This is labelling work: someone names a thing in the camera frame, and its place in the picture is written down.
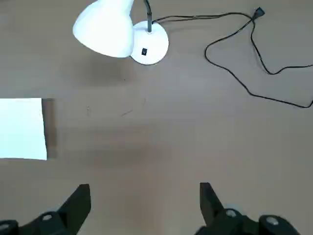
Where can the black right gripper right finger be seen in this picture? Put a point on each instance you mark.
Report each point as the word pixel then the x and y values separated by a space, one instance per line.
pixel 212 210

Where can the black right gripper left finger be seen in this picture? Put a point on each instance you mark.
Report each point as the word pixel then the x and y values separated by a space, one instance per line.
pixel 71 210

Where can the white A4 paper sheet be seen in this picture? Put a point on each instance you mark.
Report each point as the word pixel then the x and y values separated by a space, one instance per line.
pixel 22 127

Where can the white desk lamp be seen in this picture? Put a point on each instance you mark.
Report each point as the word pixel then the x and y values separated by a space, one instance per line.
pixel 105 29

